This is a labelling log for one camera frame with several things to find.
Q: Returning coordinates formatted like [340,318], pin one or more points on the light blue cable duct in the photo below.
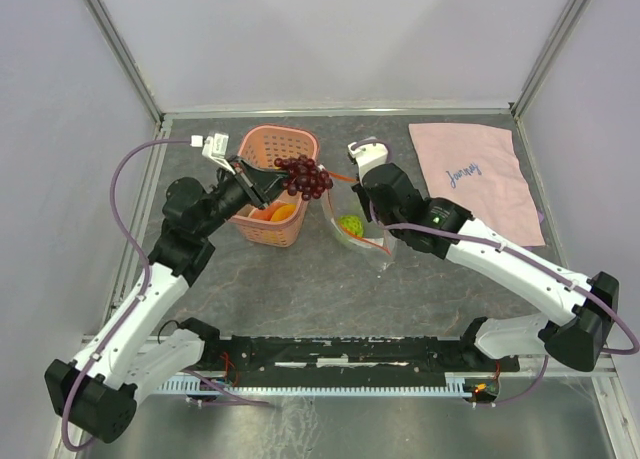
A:
[454,386]

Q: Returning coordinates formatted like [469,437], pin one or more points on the dark red toy grapes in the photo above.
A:
[304,177]

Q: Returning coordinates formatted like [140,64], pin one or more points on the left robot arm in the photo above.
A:
[101,388]

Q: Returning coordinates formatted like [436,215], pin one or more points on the green toy fruit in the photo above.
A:
[352,224]

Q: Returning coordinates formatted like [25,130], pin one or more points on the pink plastic basket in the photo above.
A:
[280,223]

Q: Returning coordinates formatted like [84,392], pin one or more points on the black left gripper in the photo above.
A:
[268,181]

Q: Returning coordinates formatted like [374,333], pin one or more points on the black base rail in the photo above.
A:
[340,361]

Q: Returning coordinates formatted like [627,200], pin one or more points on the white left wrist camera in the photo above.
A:
[212,147]

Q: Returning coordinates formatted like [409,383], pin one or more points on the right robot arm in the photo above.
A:
[575,313]

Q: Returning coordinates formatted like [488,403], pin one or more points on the pink cloth with writing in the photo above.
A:
[476,167]

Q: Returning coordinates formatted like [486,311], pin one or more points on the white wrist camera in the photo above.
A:
[368,154]
[212,147]

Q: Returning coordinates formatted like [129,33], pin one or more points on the toy peach slice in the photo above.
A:
[264,214]

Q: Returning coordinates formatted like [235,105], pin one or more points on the clear zip top bag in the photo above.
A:
[377,247]

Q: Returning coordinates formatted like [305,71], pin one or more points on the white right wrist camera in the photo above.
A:
[368,154]

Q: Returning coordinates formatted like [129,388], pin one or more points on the orange toy fruit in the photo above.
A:
[283,212]

